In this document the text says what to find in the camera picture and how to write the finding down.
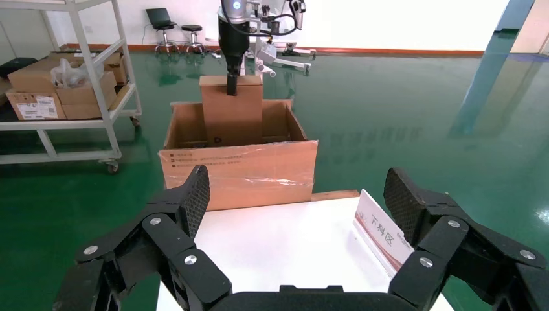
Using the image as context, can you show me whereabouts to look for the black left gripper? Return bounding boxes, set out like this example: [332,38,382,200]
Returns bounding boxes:
[218,17,251,97]

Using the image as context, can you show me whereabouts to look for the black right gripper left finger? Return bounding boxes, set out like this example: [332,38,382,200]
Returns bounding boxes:
[51,165,235,311]

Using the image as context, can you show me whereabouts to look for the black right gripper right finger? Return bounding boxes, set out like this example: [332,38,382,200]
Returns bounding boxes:
[383,167,549,311]

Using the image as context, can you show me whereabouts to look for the small cardboard box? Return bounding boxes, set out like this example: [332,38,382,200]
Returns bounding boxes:
[199,75,263,147]

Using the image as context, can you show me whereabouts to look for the large open cardboard box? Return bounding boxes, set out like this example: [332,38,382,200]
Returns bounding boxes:
[159,99,360,212]

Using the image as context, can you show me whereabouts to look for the plain cardboard box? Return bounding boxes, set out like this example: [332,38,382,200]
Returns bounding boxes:
[7,58,65,94]
[56,71,118,106]
[102,51,129,86]
[61,100,113,121]

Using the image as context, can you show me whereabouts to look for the cardboard box with shipping label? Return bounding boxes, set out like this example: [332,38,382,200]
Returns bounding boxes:
[5,89,67,121]

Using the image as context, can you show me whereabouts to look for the black round stool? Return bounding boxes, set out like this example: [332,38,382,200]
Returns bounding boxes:
[181,24,206,54]
[152,21,181,54]

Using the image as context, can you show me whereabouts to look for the acrylic sign with red stripe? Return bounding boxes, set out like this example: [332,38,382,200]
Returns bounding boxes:
[353,189,416,275]

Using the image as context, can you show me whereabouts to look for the black laptop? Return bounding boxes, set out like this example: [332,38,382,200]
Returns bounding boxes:
[146,7,177,27]

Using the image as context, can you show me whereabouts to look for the clear plastic bag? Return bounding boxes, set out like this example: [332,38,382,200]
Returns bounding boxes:
[50,58,105,89]

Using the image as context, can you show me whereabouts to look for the white metal shelf cart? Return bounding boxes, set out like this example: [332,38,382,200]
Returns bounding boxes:
[0,0,143,175]

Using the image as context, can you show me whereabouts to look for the black bag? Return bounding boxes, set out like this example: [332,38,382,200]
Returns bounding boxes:
[0,56,39,80]

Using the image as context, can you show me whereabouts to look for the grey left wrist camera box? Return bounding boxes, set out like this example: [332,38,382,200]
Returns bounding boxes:
[251,4,279,65]

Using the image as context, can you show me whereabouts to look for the white tubular frame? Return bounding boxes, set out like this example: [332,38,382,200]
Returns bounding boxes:
[242,56,317,79]

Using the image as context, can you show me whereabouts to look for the black looped cable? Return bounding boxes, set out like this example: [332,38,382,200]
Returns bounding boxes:
[240,0,308,38]

